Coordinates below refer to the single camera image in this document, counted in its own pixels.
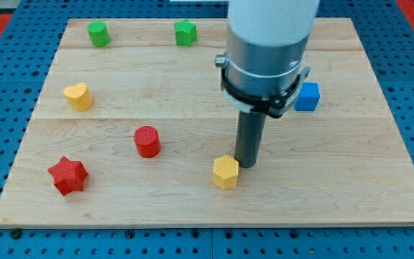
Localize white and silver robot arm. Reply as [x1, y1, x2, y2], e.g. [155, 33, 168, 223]
[225, 0, 320, 97]

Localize yellow hexagon block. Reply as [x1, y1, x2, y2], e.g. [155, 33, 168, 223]
[213, 155, 239, 190]

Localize green star block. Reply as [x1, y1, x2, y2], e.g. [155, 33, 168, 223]
[174, 19, 197, 47]

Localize red star block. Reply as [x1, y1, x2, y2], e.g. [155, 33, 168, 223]
[47, 156, 88, 196]

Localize black clamp ring with cable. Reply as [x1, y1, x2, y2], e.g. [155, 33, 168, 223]
[214, 53, 311, 119]

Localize yellow heart block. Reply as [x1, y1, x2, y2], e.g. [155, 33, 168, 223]
[63, 83, 93, 112]

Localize red cylinder block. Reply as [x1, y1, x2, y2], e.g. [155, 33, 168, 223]
[133, 125, 161, 158]

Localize blue cube block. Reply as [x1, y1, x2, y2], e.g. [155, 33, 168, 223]
[294, 82, 321, 112]

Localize green cylinder block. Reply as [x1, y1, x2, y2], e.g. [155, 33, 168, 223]
[86, 21, 111, 47]

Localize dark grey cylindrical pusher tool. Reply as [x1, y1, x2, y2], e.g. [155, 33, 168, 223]
[234, 112, 266, 168]

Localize light wooden board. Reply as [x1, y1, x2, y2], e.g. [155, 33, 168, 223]
[0, 18, 414, 229]

